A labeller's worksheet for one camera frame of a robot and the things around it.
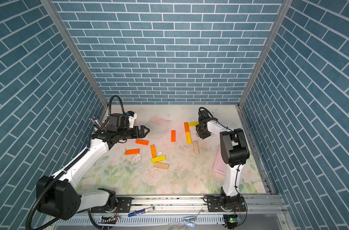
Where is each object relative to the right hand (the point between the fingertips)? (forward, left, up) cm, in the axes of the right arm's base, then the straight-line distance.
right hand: (198, 131), depth 102 cm
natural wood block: (-26, +23, -2) cm, 35 cm away
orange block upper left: (-12, +38, 0) cm, 40 cm away
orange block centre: (-4, +18, -2) cm, 19 cm away
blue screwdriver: (-51, +28, -1) cm, 58 cm away
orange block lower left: (-18, +44, -2) cm, 47 cm away
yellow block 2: (+8, +4, -2) cm, 9 cm away
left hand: (-14, +31, +17) cm, 38 cm away
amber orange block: (-17, +30, -2) cm, 34 cm away
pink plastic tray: (-24, -13, +1) cm, 27 cm away
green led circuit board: (-50, -19, -3) cm, 53 cm away
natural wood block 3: (-6, +1, +5) cm, 8 cm away
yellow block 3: (-7, +7, -2) cm, 9 cm away
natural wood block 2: (-12, +1, -2) cm, 12 cm away
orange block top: (+5, +9, -2) cm, 10 cm away
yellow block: (-22, +25, -1) cm, 34 cm away
